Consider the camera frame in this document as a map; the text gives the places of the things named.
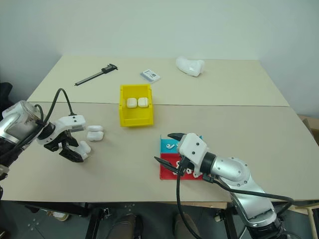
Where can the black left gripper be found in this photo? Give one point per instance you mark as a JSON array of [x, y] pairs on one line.
[[53, 145]]

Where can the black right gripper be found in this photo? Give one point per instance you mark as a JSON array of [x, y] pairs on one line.
[[187, 165]]

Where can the white earbud case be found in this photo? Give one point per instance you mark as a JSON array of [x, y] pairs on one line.
[[131, 103], [143, 102], [95, 128], [94, 136], [86, 149]]

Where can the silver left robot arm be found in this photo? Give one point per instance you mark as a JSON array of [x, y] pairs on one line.
[[15, 124]]

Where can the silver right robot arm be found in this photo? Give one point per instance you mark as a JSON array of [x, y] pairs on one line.
[[239, 179]]

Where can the yellow plastic bin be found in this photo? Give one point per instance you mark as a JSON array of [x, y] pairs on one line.
[[136, 117]]

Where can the blue tray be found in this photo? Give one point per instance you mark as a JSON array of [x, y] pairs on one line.
[[165, 149]]

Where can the red tray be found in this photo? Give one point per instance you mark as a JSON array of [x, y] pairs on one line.
[[166, 171]]

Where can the black table leg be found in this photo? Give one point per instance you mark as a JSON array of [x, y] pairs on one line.
[[96, 221], [226, 221]]

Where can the black digital caliper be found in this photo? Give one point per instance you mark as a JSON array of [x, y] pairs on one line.
[[96, 75]]

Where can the small white printed box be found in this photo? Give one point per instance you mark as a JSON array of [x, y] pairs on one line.
[[150, 75]]

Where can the crumpled white plastic bag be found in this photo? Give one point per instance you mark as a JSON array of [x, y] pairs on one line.
[[190, 66]]

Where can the brown rounded shape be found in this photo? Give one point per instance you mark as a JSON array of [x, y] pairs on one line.
[[125, 226]]

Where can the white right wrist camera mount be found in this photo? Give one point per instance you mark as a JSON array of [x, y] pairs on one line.
[[193, 149]]

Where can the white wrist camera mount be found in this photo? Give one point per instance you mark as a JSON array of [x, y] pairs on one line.
[[193, 149], [65, 122]]

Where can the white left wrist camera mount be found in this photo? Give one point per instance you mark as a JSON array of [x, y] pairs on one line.
[[65, 122]]

